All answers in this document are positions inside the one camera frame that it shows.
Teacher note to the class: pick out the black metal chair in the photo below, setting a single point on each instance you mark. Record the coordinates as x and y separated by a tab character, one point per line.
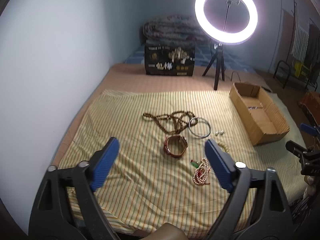
282	73

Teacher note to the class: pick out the black printed gift bag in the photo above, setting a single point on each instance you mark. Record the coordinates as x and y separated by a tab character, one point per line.
166	60

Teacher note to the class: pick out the orange wooden box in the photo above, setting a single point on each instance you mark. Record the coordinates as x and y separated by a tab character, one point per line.
310	107

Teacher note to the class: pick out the tan bed cover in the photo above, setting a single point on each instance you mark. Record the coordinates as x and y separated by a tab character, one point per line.
132	78

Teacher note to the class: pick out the white pearl earrings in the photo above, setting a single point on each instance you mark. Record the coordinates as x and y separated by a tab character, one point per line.
219	133

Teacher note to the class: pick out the folded floral quilt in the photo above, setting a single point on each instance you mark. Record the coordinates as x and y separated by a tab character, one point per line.
175	30

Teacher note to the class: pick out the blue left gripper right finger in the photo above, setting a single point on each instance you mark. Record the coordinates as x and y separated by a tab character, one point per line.
222	164

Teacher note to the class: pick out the dark metal bangle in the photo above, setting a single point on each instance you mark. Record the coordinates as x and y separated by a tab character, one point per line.
199	127

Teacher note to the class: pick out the clothes drying rack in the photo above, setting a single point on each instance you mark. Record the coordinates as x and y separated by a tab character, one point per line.
305	51

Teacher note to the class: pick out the cardboard box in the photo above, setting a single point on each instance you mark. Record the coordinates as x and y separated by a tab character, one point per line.
262	119

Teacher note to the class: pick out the black tripod stand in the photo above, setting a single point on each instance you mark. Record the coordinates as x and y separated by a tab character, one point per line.
218	57

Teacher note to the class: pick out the yellow striped cloth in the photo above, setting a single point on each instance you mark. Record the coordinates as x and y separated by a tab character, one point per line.
146	187

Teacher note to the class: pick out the white ring light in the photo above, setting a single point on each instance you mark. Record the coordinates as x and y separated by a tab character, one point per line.
222	36

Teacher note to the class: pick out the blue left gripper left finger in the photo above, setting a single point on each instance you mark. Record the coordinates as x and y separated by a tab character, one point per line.
101	162

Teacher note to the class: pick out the red strap wristwatch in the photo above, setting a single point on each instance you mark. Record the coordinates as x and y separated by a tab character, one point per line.
175	146

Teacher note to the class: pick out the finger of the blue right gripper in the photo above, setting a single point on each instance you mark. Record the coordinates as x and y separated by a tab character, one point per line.
311	130
295	149

